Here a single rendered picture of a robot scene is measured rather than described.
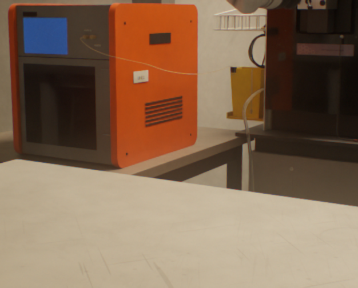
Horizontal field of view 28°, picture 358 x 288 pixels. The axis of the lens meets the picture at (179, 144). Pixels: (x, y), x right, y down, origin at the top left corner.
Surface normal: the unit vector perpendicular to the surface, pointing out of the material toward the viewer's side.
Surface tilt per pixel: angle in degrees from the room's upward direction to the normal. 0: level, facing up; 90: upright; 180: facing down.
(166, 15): 90
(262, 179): 90
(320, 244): 0
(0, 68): 90
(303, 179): 90
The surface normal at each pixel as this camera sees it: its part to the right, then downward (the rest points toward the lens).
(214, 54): -0.51, 0.16
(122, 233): 0.00, -0.98
